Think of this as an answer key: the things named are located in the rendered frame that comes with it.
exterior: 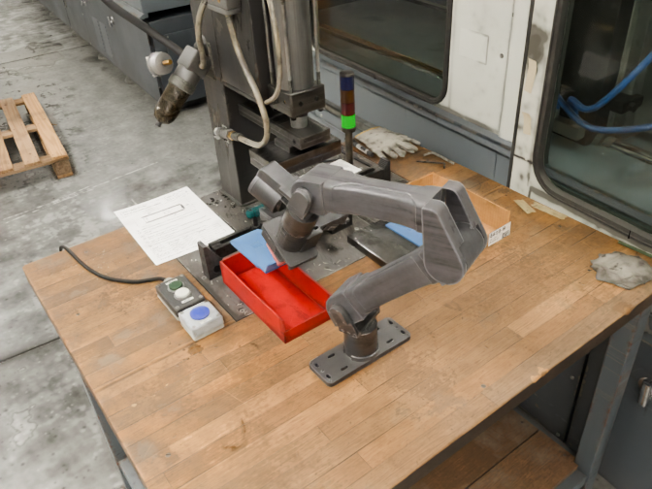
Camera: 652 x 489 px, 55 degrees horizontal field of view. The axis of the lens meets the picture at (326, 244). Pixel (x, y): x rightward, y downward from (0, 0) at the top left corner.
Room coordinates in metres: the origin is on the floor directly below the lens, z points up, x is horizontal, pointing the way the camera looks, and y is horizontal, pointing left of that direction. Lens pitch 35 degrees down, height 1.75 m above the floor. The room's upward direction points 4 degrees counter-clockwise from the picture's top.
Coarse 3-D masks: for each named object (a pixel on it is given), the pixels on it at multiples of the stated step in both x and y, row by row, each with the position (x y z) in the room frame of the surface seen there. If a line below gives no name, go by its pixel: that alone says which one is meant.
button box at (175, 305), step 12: (72, 252) 1.23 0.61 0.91; (84, 264) 1.18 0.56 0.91; (180, 276) 1.08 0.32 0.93; (156, 288) 1.04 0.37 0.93; (168, 288) 1.03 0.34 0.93; (192, 288) 1.03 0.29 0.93; (168, 300) 1.00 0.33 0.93; (180, 300) 1.00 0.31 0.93; (192, 300) 0.99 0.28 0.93; (204, 300) 1.00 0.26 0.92
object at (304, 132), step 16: (240, 112) 1.40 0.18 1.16; (256, 112) 1.35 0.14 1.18; (272, 112) 1.37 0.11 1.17; (272, 128) 1.28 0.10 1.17; (288, 128) 1.25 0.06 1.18; (304, 128) 1.24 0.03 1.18; (320, 128) 1.24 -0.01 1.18; (272, 144) 1.26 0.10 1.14; (288, 144) 1.23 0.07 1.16; (304, 144) 1.20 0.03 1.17; (320, 144) 1.25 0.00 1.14; (336, 144) 1.26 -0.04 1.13; (256, 160) 1.22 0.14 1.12; (272, 160) 1.18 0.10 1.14; (288, 160) 1.19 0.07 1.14; (304, 160) 1.21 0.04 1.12; (320, 160) 1.23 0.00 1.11
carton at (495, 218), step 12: (420, 180) 1.37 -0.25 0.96; (432, 180) 1.39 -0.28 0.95; (444, 180) 1.35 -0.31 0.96; (468, 192) 1.29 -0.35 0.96; (480, 204) 1.26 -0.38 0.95; (492, 204) 1.23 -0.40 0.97; (480, 216) 1.25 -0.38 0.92; (492, 216) 1.22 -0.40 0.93; (504, 216) 1.20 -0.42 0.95; (492, 228) 1.22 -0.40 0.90; (504, 228) 1.18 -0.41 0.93; (492, 240) 1.16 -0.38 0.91
